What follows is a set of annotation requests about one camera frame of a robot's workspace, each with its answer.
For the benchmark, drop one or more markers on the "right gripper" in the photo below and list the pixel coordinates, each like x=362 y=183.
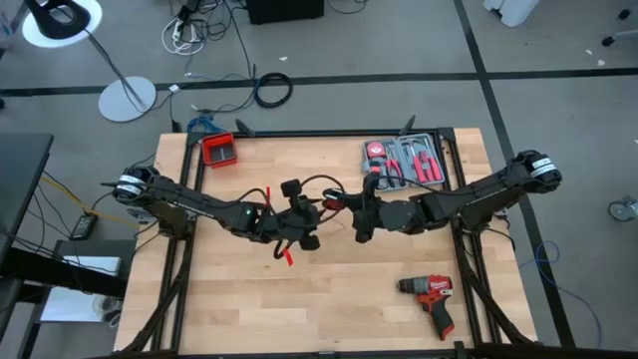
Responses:
x=366 y=214

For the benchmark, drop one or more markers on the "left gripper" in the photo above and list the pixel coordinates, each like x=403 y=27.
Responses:
x=294 y=222

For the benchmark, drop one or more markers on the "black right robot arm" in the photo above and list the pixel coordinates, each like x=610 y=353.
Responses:
x=473 y=197

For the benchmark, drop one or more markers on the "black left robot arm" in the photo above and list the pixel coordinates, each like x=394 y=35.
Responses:
x=189 y=199

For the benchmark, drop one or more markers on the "red tape tag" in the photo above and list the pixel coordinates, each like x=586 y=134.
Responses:
x=288 y=256
x=268 y=197

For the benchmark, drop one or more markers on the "red tape measure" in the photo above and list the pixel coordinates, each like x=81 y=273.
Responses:
x=375 y=149

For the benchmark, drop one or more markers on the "grey plastic tool case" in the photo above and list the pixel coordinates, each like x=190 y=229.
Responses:
x=404 y=162

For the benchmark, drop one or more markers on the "red plastic bin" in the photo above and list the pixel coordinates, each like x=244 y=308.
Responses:
x=219 y=149

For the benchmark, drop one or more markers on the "black box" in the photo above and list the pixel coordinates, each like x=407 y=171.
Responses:
x=284 y=10

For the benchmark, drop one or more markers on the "black power adapter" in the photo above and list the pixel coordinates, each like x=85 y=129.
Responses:
x=84 y=227

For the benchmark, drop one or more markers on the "white power strip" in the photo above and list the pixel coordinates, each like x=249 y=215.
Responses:
x=177 y=32

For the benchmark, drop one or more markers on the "white plastic object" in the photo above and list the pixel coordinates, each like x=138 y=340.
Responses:
x=513 y=10

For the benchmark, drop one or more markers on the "grey caster wheel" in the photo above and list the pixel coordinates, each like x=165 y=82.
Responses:
x=620 y=210

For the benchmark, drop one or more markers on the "black desk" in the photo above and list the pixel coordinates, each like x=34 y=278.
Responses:
x=20 y=169

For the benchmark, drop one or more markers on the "black chair caster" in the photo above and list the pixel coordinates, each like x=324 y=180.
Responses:
x=608 y=41

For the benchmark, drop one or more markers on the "black aluminium table frame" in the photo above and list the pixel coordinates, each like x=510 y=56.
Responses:
x=324 y=133

